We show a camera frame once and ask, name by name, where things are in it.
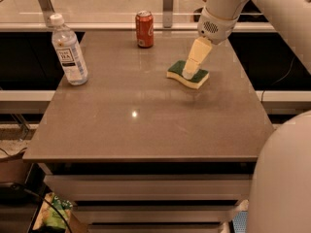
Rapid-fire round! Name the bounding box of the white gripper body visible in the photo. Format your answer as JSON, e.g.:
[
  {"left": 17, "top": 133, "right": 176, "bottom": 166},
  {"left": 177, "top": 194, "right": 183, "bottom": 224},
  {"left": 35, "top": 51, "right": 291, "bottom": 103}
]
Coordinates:
[{"left": 197, "top": 7, "right": 239, "bottom": 45}]

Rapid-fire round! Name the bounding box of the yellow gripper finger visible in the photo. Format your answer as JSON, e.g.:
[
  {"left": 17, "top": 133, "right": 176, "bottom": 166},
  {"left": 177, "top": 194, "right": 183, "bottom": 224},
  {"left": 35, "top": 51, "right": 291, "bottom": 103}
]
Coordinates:
[{"left": 182, "top": 37, "right": 212, "bottom": 80}]

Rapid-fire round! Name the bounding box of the green and yellow sponge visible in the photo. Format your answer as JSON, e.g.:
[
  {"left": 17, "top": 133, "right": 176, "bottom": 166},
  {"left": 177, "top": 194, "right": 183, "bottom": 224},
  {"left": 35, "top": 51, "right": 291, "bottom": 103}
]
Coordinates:
[{"left": 166, "top": 60, "right": 209, "bottom": 89}]

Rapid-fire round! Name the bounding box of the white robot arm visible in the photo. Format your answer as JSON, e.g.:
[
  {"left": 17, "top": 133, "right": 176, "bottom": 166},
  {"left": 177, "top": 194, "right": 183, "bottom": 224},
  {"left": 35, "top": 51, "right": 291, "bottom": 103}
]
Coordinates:
[{"left": 197, "top": 0, "right": 311, "bottom": 233}]

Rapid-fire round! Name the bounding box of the clear plastic water bottle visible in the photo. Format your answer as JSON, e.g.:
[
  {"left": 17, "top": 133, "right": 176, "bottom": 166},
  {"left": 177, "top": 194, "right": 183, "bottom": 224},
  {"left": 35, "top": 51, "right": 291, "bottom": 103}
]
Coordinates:
[{"left": 50, "top": 14, "right": 88, "bottom": 85}]

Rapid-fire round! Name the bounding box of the orange soda can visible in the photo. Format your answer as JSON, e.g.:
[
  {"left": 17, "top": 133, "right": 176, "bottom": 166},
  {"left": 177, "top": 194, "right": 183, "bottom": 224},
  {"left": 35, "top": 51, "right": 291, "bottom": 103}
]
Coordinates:
[{"left": 135, "top": 11, "right": 154, "bottom": 48}]

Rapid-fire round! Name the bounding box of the grey drawer cabinet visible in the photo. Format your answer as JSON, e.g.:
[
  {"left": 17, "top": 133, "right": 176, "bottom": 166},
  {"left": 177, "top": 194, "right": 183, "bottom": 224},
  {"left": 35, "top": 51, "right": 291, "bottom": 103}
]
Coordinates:
[{"left": 22, "top": 30, "right": 275, "bottom": 233}]

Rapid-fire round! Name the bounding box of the middle grey drawer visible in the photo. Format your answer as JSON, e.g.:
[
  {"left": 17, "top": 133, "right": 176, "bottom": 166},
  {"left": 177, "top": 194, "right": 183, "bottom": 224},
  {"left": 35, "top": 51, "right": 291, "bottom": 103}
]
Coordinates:
[{"left": 73, "top": 206, "right": 242, "bottom": 224}]

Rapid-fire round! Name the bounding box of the grey drawer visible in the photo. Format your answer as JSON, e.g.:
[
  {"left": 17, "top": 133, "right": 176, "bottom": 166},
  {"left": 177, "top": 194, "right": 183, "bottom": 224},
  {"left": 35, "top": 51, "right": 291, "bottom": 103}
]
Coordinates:
[
  {"left": 88, "top": 224, "right": 230, "bottom": 233},
  {"left": 45, "top": 175, "right": 251, "bottom": 201},
  {"left": 73, "top": 206, "right": 242, "bottom": 224}
]

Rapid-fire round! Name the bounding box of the top grey drawer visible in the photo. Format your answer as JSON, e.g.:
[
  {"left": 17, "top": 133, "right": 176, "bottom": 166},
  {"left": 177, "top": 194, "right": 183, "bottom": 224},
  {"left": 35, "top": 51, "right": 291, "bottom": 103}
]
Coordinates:
[{"left": 45, "top": 175, "right": 251, "bottom": 201}]

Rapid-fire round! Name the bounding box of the blue perforated mat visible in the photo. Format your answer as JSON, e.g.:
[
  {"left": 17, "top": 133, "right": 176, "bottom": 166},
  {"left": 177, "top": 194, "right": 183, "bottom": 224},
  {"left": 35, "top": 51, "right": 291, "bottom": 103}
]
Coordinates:
[{"left": 232, "top": 212, "right": 248, "bottom": 233}]

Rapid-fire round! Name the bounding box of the bottom grey drawer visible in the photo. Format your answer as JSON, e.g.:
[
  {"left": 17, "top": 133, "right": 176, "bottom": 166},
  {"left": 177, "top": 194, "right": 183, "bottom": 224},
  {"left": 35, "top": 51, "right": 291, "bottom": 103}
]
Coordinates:
[{"left": 88, "top": 224, "right": 230, "bottom": 233}]

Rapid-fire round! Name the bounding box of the green snack bag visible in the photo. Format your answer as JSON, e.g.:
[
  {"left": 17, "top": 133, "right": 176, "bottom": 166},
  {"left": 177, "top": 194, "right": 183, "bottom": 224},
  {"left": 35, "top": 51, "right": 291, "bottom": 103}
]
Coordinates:
[{"left": 32, "top": 192, "right": 72, "bottom": 233}]

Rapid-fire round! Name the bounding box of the centre metal railing post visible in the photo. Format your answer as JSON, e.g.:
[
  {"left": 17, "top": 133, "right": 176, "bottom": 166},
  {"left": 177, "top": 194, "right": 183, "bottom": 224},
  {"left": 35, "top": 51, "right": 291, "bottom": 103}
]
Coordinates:
[{"left": 162, "top": 0, "right": 174, "bottom": 28}]

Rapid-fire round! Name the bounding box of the black cable left floor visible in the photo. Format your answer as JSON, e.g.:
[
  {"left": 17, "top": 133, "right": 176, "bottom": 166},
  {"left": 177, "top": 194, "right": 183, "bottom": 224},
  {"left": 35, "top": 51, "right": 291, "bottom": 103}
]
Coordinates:
[{"left": 0, "top": 182, "right": 74, "bottom": 233}]

